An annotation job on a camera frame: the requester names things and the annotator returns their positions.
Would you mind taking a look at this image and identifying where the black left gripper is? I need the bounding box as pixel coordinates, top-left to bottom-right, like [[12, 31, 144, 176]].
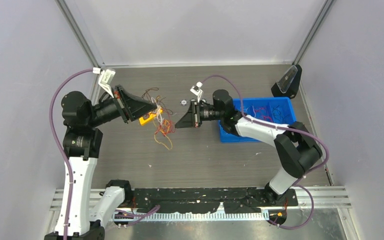
[[87, 83, 157, 127]]

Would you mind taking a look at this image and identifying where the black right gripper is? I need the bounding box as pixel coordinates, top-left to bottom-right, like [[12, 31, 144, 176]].
[[176, 101, 224, 129]]

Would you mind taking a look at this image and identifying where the multicolour wire bundle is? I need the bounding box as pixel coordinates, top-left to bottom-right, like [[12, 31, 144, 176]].
[[141, 87, 177, 152]]

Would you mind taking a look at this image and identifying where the red wire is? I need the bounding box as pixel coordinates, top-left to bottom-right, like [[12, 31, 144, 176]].
[[249, 105, 272, 123]]

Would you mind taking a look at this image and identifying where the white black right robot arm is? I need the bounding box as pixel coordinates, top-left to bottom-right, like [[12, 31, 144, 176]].
[[175, 89, 323, 205]]

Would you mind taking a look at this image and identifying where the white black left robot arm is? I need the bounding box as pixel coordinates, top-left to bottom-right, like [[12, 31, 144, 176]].
[[44, 85, 157, 240]]

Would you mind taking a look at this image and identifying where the yellow plastic tool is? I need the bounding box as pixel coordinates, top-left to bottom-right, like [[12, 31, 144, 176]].
[[138, 112, 157, 126]]

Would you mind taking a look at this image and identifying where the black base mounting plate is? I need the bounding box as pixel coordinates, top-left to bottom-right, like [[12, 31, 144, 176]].
[[119, 187, 299, 214]]

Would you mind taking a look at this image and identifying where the blue plastic divided tray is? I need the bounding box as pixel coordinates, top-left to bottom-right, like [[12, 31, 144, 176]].
[[219, 97, 297, 143]]

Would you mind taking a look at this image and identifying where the black wedge with clear plate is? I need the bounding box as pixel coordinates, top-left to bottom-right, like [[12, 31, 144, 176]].
[[271, 64, 303, 99]]

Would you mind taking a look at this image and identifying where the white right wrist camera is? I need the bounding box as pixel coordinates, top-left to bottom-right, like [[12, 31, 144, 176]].
[[190, 81, 203, 103]]

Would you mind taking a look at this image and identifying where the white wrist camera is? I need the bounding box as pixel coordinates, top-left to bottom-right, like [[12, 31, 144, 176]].
[[190, 81, 203, 103], [92, 67, 116, 98]]

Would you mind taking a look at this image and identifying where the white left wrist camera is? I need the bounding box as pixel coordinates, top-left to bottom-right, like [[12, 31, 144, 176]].
[[92, 67, 116, 98]]

